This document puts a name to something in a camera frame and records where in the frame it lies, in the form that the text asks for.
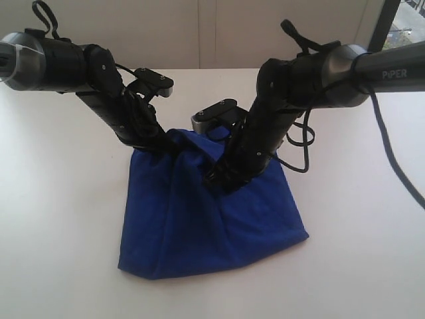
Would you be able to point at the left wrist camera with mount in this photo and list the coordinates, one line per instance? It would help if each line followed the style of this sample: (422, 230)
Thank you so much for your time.
(148, 82)

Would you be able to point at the black window frame post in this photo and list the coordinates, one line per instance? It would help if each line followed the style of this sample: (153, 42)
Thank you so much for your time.
(383, 25)

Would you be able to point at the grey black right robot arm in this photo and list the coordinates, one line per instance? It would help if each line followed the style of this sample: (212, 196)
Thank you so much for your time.
(342, 78)

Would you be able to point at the blue towel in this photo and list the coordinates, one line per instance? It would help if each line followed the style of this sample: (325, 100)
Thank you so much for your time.
(176, 226)

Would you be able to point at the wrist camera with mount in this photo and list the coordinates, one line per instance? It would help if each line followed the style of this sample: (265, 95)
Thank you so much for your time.
(148, 82)
(225, 113)

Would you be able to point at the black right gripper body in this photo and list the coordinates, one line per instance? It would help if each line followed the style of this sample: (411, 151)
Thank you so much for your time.
(249, 151)

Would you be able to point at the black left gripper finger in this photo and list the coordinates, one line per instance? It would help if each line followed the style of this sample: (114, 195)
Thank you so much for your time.
(161, 142)

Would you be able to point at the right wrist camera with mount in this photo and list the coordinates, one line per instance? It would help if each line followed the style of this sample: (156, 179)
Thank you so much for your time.
(225, 113)

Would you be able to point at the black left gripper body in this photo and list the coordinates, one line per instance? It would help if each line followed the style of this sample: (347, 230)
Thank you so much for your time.
(129, 116)

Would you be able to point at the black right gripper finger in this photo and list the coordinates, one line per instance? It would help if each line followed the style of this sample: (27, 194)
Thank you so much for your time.
(222, 174)
(233, 183)

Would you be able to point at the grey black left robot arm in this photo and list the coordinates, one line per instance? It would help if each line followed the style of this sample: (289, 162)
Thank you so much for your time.
(32, 62)

